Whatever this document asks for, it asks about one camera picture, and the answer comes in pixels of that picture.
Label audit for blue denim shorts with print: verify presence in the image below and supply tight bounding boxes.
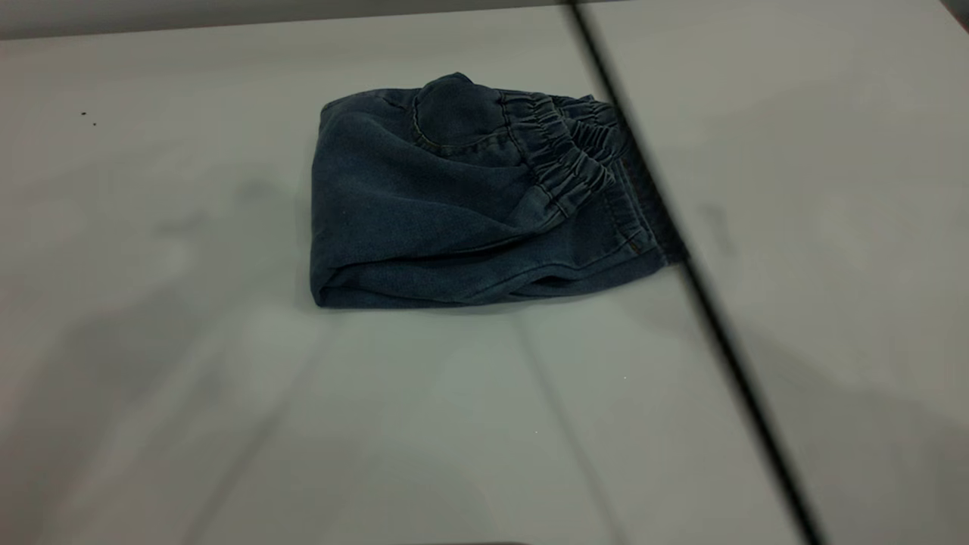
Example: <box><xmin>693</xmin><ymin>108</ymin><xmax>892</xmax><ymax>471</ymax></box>
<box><xmin>309</xmin><ymin>72</ymin><xmax>686</xmax><ymax>310</ymax></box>

